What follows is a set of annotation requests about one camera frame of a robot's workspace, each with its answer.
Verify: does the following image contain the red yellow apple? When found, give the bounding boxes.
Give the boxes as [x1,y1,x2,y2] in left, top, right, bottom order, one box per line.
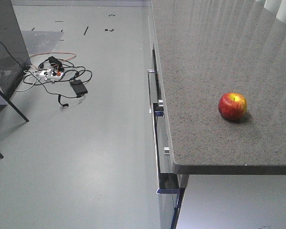
[218,93,247,121]

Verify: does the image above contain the black power adapter brick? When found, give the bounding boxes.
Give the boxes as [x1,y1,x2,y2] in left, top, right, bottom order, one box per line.
[70,80,88,96]

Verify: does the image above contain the grey speckled kitchen counter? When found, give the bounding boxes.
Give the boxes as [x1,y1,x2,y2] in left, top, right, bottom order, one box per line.
[147,0,286,229]

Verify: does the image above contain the white power strip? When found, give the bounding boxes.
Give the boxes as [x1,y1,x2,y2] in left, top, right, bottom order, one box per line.
[40,69,64,81]

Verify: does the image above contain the dark grey cabinet panel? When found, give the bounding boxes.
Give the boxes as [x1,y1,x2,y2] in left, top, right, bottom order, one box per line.
[0,0,31,98]

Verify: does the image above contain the black chair leg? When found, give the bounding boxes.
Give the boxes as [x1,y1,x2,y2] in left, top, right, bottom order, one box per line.
[0,90,29,122]

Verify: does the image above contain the lower chrome drawer handle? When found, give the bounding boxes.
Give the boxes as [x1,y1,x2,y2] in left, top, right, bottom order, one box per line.
[151,103,180,194]

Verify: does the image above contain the chrome drawer handle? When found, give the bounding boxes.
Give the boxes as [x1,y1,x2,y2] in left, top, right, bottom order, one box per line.
[147,69,155,114]
[151,103,180,194]

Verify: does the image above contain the upper chrome drawer handle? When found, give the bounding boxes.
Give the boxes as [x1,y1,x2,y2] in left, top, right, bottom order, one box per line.
[147,69,155,114]

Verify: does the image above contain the orange cable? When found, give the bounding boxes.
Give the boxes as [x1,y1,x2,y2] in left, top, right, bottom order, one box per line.
[29,52,77,63]

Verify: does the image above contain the black floor cables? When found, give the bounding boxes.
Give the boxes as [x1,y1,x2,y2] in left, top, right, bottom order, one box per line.
[22,56,93,108]

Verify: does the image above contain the white cable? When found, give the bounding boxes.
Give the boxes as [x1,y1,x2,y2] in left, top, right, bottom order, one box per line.
[14,69,42,93]

